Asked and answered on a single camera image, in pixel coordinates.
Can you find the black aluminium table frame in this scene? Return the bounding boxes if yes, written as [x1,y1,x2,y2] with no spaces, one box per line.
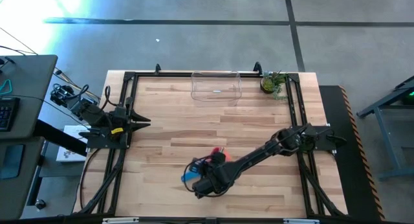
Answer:
[76,61,349,218]

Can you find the small blue measuring cup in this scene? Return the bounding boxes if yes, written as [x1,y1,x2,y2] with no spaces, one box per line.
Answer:
[180,167,203,183]

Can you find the black keyboard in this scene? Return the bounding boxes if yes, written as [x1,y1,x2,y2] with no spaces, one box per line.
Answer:
[0,96,21,133]

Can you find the clear plastic basket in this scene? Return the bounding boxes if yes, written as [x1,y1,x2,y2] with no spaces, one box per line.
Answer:
[190,71,243,107]

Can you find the grey metal cart frame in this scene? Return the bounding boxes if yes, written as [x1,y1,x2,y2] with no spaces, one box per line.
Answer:
[356,75,414,181]

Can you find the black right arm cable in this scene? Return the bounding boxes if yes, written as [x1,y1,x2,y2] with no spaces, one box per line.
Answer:
[182,154,214,199]

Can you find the white box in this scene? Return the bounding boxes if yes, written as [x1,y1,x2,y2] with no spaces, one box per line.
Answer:
[56,124,91,163]

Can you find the black desk beam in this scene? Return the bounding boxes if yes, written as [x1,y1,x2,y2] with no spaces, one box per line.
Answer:
[32,119,90,157]

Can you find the grey desk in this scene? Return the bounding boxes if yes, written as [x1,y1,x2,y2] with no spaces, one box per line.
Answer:
[0,136,45,220]
[0,54,58,140]

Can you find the potted succulent plant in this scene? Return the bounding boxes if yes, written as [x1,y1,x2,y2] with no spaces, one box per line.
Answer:
[260,70,289,101]

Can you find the dark desk pad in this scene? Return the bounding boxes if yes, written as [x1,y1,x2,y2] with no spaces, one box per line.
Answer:
[0,144,25,180]

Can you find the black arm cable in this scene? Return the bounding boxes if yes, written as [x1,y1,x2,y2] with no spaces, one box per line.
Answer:
[182,154,214,199]
[50,84,113,110]

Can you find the black mat with hazard stripe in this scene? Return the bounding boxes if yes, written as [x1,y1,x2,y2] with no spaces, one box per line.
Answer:
[318,84,386,222]

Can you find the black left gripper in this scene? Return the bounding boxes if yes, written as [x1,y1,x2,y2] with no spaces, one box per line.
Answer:
[111,96,152,139]

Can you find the silver bracket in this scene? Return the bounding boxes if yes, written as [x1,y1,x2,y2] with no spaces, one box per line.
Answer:
[102,216,140,224]
[283,218,320,224]

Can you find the bundle of coloured wires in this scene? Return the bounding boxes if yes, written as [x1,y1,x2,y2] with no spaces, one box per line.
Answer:
[53,67,101,102]

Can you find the teal clip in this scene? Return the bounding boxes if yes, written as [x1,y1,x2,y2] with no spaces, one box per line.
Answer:
[0,78,13,96]

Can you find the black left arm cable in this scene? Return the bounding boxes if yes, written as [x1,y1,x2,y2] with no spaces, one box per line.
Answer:
[50,84,113,110]

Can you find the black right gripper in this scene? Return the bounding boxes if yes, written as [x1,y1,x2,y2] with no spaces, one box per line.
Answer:
[192,152,242,199]

